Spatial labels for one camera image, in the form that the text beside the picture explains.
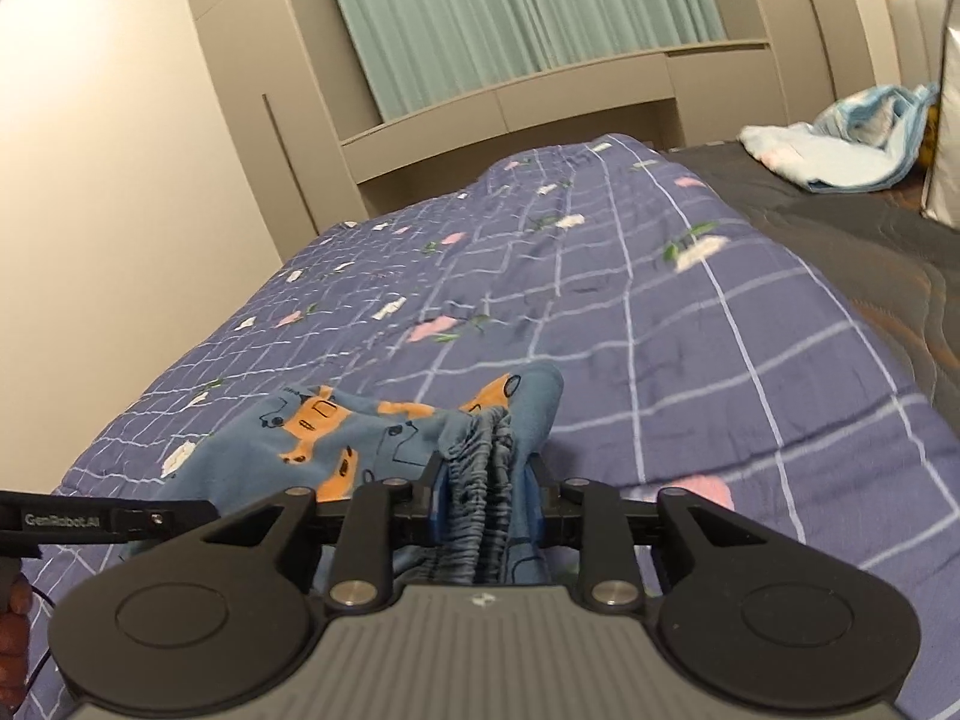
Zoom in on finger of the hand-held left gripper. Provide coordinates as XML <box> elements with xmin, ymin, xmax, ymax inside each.
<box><xmin>112</xmin><ymin>499</ymin><xmax>223</xmax><ymax>542</ymax></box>

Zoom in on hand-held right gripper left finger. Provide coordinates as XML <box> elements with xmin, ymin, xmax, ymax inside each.
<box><xmin>201</xmin><ymin>456</ymin><xmax>454</xmax><ymax>610</ymax></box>

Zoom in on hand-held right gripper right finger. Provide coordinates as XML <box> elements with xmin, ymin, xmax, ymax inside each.
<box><xmin>522</xmin><ymin>460</ymin><xmax>769</xmax><ymax>613</ymax></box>

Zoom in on blue pants with orange cars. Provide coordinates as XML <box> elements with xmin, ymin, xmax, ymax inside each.
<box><xmin>123</xmin><ymin>360</ymin><xmax>566</xmax><ymax>587</ymax></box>

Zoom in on person's left hand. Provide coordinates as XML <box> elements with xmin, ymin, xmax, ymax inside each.
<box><xmin>0</xmin><ymin>571</ymin><xmax>35</xmax><ymax>700</ymax></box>

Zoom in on purple checked floral blanket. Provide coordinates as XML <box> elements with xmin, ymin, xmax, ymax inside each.
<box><xmin>15</xmin><ymin>133</ymin><xmax>960</xmax><ymax>720</ymax></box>

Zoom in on beige built-in cabinet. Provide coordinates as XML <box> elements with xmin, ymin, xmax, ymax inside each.
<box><xmin>178</xmin><ymin>0</ymin><xmax>895</xmax><ymax>239</ymax></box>

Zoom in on dark grey quilted bed sheet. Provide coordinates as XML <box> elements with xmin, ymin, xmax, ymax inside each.
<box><xmin>660</xmin><ymin>138</ymin><xmax>960</xmax><ymax>428</ymax></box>

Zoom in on light blue white towel blanket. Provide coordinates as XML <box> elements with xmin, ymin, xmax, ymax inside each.
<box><xmin>738</xmin><ymin>82</ymin><xmax>940</xmax><ymax>194</ymax></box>

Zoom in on pale green curtain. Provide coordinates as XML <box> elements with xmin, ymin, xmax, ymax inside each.
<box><xmin>313</xmin><ymin>0</ymin><xmax>730</xmax><ymax>122</ymax></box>

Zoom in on white pillow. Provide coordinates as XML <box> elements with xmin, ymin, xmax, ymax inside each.
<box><xmin>921</xmin><ymin>7</ymin><xmax>960</xmax><ymax>230</ymax></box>

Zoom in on beige padded headboard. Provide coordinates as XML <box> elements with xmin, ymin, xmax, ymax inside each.
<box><xmin>880</xmin><ymin>0</ymin><xmax>952</xmax><ymax>92</ymax></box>

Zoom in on thin black cable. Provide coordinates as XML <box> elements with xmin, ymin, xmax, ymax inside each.
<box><xmin>21</xmin><ymin>571</ymin><xmax>56</xmax><ymax>700</ymax></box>

